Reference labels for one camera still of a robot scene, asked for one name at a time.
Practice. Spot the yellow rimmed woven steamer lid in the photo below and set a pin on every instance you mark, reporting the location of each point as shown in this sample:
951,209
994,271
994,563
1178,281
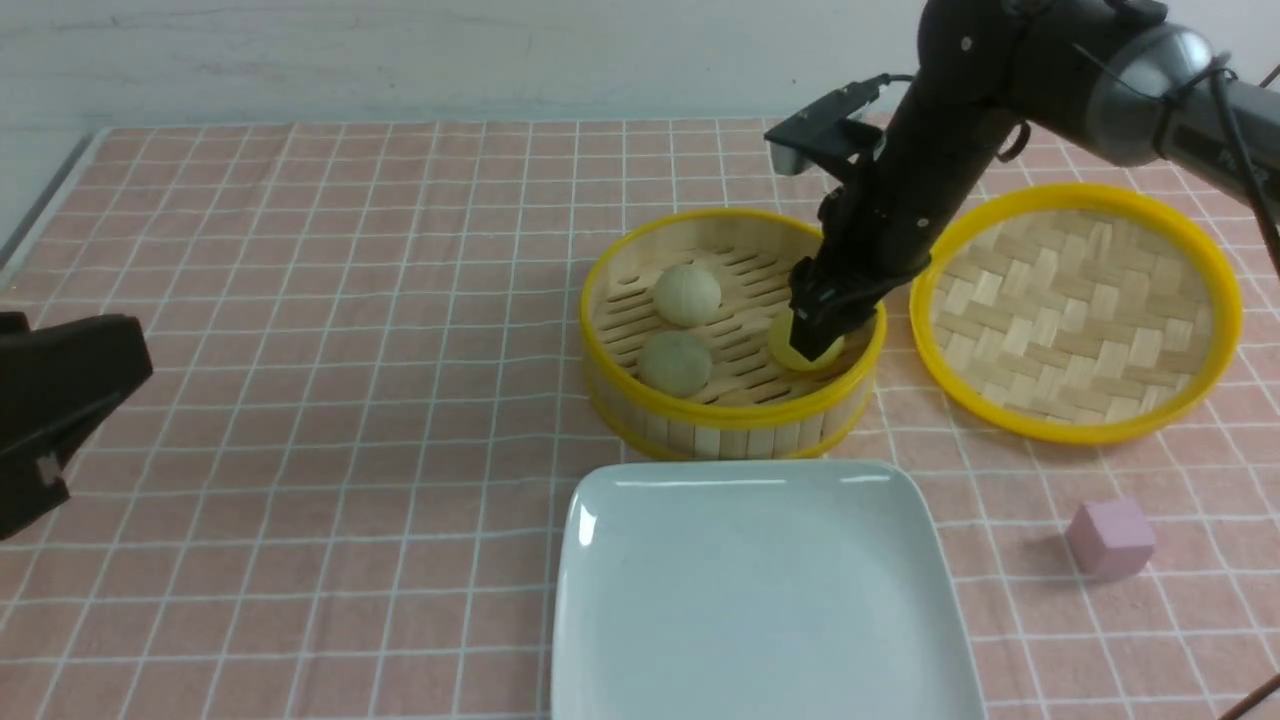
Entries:
1079,314

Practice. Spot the white steamed bun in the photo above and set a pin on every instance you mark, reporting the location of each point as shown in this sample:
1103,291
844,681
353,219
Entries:
687,295
675,363

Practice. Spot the white square plate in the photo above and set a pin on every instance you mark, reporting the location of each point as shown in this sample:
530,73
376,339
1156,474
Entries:
788,589

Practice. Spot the pink cube block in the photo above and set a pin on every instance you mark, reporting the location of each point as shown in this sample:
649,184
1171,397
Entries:
1111,539

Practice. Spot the pink checkered tablecloth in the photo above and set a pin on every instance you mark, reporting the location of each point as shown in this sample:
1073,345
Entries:
341,494

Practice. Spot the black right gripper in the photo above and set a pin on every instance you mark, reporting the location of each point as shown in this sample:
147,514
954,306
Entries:
880,232

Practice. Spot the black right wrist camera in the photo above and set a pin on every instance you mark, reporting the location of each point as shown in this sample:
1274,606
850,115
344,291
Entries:
829,133

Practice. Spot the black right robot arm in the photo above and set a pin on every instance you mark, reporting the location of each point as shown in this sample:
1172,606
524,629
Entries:
1115,78

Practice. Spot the yellow rimmed bamboo steamer basket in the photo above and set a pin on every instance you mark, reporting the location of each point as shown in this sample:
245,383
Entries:
751,407

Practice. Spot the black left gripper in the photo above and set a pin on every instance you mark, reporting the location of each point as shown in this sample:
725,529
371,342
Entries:
59,383

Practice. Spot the yellow steamed bun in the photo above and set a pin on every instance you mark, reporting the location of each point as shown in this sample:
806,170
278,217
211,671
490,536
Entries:
778,338

